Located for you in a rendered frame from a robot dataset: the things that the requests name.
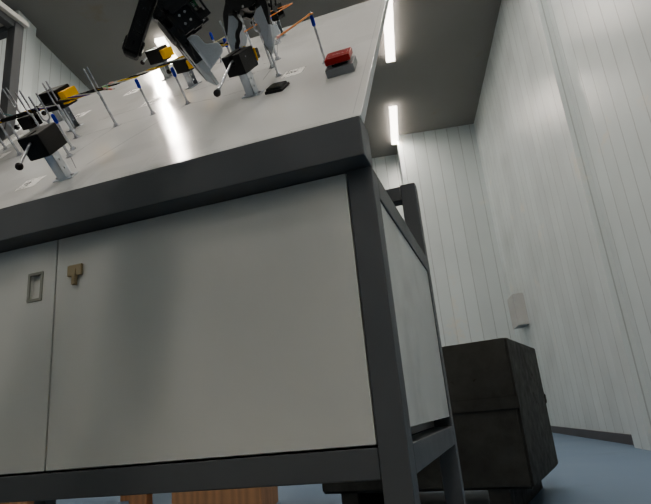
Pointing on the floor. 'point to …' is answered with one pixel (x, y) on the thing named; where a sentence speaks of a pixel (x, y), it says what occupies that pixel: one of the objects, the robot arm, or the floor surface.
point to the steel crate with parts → (487, 426)
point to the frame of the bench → (363, 206)
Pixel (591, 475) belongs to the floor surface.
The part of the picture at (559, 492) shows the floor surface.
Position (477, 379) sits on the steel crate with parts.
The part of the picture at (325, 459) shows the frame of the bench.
